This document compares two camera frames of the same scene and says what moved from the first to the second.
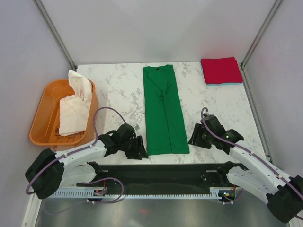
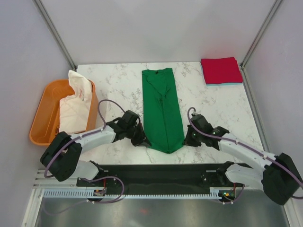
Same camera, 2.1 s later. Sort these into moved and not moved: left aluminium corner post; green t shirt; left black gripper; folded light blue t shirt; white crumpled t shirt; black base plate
Moved: green t shirt; left black gripper
Not moved: left aluminium corner post; folded light blue t shirt; white crumpled t shirt; black base plate
